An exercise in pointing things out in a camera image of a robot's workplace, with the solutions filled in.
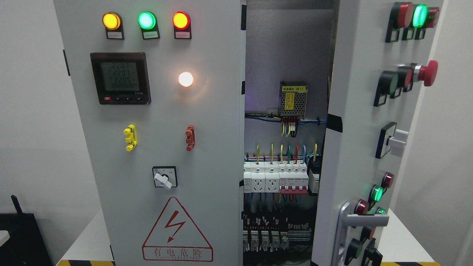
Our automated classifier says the grey cabinet door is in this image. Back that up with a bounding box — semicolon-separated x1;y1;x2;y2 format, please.
54;0;244;266
311;0;444;266

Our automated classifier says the red terminal connector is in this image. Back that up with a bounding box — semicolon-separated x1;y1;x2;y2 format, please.
185;125;196;151

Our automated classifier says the white socket breaker row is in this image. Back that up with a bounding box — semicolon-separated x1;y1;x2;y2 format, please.
243;161;309;195

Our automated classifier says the perforated metal power supply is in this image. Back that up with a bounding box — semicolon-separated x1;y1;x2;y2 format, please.
279;81;309;119

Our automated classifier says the white glowing indicator light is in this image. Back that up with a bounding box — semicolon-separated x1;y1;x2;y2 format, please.
178;71;194;88

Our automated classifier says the black white surge protector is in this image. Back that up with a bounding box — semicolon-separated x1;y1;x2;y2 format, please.
308;160;321;196

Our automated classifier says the grey electrical cabinet body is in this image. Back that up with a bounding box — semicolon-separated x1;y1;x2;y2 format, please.
242;0;336;266

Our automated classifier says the lower relay terminal row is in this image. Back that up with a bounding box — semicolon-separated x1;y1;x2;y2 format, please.
241;212;314;252

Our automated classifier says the yellow terminal connector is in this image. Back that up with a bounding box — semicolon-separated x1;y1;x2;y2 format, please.
123;124;137;152

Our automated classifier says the red electrical warning sticker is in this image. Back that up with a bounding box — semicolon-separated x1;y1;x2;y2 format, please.
142;197;213;262

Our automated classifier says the red indicator light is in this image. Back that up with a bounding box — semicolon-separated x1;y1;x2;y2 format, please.
172;11;191;40

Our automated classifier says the black digital power meter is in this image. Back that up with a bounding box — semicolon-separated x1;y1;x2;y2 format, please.
90;52;152;105

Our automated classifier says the green indicator light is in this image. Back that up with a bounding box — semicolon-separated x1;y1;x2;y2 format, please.
137;11;160;40

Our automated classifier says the yellow indicator light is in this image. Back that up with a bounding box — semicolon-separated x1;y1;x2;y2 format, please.
102;12;125;40

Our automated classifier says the red emergency stop button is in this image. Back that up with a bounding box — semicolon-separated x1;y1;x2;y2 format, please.
412;59;439;86

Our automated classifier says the black box at left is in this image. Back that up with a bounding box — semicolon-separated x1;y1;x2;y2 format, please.
0;195;52;266

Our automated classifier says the white rotary selector switch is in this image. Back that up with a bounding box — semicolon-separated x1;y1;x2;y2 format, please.
152;166;178;190

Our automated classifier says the silver door handle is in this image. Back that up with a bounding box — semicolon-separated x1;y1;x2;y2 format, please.
330;202;389;266

